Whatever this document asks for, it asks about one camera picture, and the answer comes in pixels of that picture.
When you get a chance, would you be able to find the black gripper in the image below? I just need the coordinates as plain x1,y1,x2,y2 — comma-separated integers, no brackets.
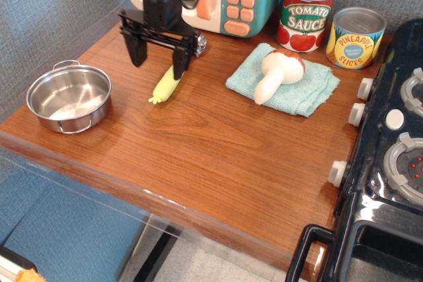
118,0,201,81

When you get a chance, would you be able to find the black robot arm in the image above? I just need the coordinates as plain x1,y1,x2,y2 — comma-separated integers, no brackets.
119,0,206,80

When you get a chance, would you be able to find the stainless steel pot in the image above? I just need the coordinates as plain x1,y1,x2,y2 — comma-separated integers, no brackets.
26,60,112,134

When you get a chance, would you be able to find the black toy stove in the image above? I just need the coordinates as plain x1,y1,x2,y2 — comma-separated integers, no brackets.
286,18,422,281

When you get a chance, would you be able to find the white plush mushroom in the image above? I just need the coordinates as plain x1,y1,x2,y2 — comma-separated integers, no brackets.
253,48,305,105

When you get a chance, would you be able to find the light blue folded cloth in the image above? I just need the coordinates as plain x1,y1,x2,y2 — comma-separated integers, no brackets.
226,43,340,118

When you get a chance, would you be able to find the tomato sauce can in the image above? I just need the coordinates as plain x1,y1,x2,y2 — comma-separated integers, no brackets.
277,0,334,53

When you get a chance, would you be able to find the pineapple slices can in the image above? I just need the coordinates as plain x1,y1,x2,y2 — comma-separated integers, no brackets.
326,7,387,70

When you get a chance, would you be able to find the orange object on tray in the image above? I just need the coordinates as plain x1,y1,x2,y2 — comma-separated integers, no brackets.
15,269,46,282

